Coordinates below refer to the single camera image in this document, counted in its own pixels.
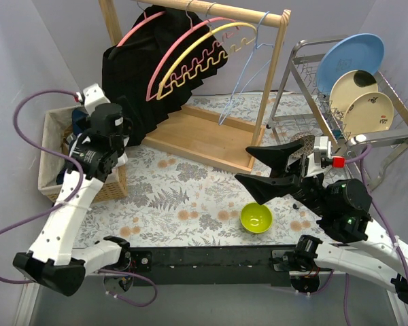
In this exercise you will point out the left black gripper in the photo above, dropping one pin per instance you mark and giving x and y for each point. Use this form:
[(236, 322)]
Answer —
[(80, 119)]

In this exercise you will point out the floral tablecloth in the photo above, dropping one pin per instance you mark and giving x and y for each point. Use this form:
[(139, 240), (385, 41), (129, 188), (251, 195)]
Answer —
[(176, 202)]

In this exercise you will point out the patterned small bowl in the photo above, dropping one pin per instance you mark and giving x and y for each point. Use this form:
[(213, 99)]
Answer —
[(308, 143)]

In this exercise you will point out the blue plate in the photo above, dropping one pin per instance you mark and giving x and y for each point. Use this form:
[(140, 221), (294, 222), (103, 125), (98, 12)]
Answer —
[(363, 51)]

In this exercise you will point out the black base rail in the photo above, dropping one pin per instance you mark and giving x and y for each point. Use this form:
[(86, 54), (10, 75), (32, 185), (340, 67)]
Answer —
[(231, 265)]

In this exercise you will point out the pink hanger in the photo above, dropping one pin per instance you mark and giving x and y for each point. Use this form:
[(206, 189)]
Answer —
[(203, 53), (140, 32)]

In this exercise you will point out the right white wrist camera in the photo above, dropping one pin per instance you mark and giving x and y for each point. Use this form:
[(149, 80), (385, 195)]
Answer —
[(321, 158)]

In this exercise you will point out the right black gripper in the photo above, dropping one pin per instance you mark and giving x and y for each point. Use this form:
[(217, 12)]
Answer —
[(295, 174)]

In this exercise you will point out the wooden clothes rack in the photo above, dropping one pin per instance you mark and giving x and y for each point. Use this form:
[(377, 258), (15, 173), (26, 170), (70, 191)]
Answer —
[(194, 133)]

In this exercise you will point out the white cloth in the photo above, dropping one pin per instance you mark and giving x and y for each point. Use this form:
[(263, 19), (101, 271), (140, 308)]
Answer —
[(119, 159)]

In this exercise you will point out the navy blue denim garment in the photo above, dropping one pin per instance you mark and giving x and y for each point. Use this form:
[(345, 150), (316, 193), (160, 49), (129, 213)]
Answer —
[(78, 126)]

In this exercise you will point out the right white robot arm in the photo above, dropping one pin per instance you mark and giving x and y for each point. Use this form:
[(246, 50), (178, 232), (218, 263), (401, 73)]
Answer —
[(343, 211)]

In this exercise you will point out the cream plate with black spot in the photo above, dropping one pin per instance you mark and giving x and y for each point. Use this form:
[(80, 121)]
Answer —
[(348, 88)]

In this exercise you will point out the yellow hanger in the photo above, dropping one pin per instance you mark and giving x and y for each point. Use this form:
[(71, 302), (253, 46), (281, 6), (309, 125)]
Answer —
[(233, 40)]

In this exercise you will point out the wicker laundry basket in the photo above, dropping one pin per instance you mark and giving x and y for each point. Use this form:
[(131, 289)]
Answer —
[(57, 126)]

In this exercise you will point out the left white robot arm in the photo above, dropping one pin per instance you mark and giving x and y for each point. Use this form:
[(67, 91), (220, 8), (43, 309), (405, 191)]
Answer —
[(51, 260)]

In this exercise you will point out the green bowl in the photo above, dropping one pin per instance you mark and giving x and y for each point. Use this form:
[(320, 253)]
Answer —
[(256, 218)]

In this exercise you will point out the cream plate with flower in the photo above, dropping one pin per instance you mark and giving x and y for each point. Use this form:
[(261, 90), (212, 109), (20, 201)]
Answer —
[(370, 112)]

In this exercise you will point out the black garment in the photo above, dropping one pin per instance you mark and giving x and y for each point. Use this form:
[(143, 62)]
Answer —
[(126, 73)]

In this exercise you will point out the metal dish rack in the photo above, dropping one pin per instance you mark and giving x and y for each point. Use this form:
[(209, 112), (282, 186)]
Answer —
[(329, 120)]

